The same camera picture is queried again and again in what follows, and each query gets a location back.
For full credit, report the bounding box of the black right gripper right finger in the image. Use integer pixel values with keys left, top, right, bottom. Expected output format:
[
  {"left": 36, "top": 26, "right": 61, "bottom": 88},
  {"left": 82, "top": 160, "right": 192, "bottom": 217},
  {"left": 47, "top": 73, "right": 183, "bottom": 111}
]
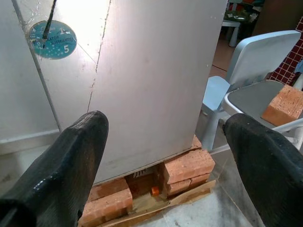
[{"left": 223, "top": 113, "right": 303, "bottom": 227}]

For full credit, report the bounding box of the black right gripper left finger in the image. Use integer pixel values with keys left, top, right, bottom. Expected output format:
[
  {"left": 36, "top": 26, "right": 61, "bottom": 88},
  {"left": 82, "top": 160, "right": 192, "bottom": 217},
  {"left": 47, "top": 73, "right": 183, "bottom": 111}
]
[{"left": 0, "top": 110, "right": 110, "bottom": 227}]

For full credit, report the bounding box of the silver fridge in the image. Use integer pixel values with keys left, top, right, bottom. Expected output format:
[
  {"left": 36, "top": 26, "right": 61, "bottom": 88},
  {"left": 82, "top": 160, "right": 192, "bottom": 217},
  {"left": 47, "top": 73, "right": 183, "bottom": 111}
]
[{"left": 10, "top": 0, "right": 228, "bottom": 184}]

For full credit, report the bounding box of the red clay brick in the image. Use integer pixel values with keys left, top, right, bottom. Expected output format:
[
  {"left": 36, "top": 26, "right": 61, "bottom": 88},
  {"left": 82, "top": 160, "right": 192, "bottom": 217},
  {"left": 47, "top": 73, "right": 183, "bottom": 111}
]
[
  {"left": 167, "top": 178, "right": 192, "bottom": 197},
  {"left": 189, "top": 174, "right": 211, "bottom": 187},
  {"left": 80, "top": 189, "right": 133, "bottom": 223},
  {"left": 261, "top": 85, "right": 303, "bottom": 126},
  {"left": 127, "top": 176, "right": 157, "bottom": 197},
  {"left": 163, "top": 148, "right": 215, "bottom": 184},
  {"left": 89, "top": 177, "right": 130, "bottom": 201}
]

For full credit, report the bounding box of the white plastic chair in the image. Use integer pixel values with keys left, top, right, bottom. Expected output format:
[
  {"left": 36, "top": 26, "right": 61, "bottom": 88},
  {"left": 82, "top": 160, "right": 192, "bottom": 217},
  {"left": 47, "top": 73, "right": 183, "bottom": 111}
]
[{"left": 219, "top": 79, "right": 303, "bottom": 152}]

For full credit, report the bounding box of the brown cardboard sheet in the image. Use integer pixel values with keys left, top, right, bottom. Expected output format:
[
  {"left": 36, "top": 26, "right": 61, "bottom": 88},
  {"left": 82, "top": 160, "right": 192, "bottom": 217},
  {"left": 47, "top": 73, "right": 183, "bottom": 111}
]
[{"left": 78, "top": 179, "right": 216, "bottom": 227}]

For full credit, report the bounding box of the light blue plastic kids chair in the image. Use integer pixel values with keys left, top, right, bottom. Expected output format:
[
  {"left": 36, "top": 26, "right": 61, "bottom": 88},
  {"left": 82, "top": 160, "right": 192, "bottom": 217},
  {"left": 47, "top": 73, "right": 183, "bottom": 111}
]
[{"left": 201, "top": 30, "right": 302, "bottom": 151}]

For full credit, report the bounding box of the teal round warranty sticker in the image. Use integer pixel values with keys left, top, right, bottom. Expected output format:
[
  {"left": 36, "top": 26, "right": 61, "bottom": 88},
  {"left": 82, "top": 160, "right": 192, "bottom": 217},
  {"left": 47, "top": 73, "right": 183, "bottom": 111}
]
[{"left": 28, "top": 20, "right": 78, "bottom": 60}]

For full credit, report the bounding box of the pale plastic kids table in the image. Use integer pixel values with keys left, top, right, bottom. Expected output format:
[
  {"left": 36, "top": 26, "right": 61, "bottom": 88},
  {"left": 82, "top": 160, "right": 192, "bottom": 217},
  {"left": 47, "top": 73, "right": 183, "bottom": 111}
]
[{"left": 221, "top": 18, "right": 242, "bottom": 47}]

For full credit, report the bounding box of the thin black hanging cable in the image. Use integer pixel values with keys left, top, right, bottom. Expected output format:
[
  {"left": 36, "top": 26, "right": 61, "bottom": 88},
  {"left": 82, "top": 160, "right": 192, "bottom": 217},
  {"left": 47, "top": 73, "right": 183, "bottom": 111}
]
[{"left": 42, "top": 0, "right": 57, "bottom": 41}]

